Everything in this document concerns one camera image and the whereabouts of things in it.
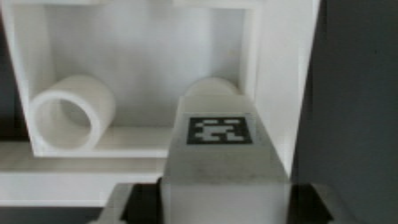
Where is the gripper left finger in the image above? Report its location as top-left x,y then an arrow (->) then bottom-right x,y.
88,183 -> 164,224

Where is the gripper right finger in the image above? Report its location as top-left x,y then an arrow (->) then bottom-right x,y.
287,183 -> 356,224

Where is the white chair leg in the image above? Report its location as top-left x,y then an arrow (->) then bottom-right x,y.
162,78 -> 290,224

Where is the white chair seat part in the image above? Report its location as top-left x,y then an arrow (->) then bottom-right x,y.
0,0 -> 324,178

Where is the white front fence bar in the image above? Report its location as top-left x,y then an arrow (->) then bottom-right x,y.
0,141 -> 171,208

